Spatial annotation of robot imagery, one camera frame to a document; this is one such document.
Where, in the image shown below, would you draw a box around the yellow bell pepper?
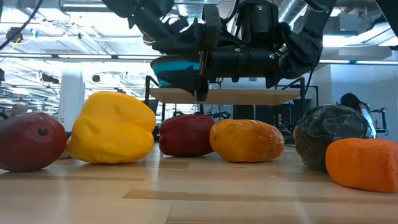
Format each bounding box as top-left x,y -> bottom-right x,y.
65,91 -> 157,165

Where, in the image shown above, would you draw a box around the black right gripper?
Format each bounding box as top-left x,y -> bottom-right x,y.
151,4 -> 280,102

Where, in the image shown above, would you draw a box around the wooden riser shelf black legs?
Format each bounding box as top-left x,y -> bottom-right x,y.
144,75 -> 318,142

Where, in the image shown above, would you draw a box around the black background stand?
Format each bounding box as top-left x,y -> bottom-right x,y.
369,107 -> 389,136

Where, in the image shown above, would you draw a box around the white pillar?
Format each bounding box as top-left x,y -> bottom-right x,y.
58,62 -> 86,131

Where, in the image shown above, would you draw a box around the orange fruit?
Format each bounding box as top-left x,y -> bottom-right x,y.
325,138 -> 398,194

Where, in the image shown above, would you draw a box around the black cable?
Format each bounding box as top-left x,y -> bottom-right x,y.
0,0 -> 44,50

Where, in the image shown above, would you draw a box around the blue collapsible bowl grey rim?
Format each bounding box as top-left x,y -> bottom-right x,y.
150,55 -> 203,89

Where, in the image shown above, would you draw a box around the dark red mango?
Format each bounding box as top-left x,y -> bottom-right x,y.
0,111 -> 68,173

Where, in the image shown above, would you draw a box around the person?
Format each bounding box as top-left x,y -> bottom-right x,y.
340,92 -> 377,138
10,104 -> 29,118

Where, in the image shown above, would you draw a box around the red apple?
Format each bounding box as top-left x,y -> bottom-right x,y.
158,113 -> 216,157

